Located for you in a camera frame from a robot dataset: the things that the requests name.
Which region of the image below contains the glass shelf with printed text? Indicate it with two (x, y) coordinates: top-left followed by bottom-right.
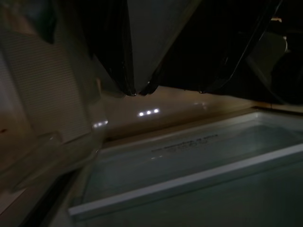
(67, 111), (303, 223)

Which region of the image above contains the silver fridge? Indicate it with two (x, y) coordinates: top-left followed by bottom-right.
(0, 0), (303, 227)

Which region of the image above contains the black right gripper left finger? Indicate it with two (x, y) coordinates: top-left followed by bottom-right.
(78, 0), (136, 96)

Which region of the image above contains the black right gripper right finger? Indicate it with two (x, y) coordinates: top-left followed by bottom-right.
(139, 0), (282, 96)

